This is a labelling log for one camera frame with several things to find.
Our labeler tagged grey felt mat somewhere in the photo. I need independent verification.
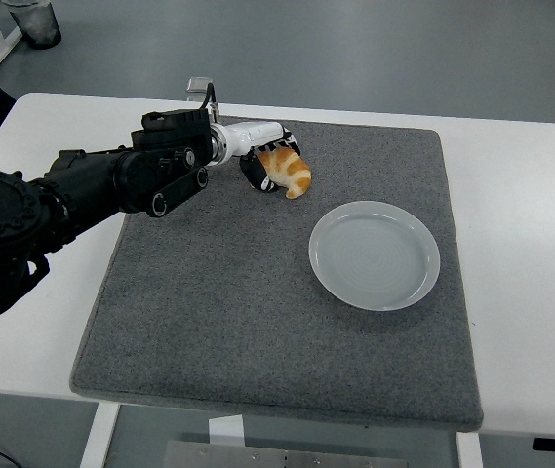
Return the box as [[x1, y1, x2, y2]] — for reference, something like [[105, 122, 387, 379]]
[[69, 111, 484, 434]]

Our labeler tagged clear plastic box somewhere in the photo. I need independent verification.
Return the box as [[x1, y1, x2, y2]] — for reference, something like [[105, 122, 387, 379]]
[[185, 76, 216, 95]]

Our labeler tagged white table support bracket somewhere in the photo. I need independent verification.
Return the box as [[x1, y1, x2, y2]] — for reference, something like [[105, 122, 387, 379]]
[[207, 414, 247, 448]]

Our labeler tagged light grey round plate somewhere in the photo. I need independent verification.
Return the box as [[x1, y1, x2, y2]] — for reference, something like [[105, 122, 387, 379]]
[[308, 200, 442, 312]]

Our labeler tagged croissant bread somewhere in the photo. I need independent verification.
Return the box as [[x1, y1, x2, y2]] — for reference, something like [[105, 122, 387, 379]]
[[257, 147, 313, 200]]

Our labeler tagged grey metal plate with screws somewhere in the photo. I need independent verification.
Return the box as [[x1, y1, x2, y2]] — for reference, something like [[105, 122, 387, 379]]
[[162, 440, 408, 468]]

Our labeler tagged black mesh waste bin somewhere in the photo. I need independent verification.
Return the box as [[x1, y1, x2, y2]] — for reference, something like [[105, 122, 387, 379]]
[[7, 0, 63, 51]]

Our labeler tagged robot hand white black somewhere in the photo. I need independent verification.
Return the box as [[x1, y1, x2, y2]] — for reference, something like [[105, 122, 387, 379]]
[[220, 121, 303, 195]]

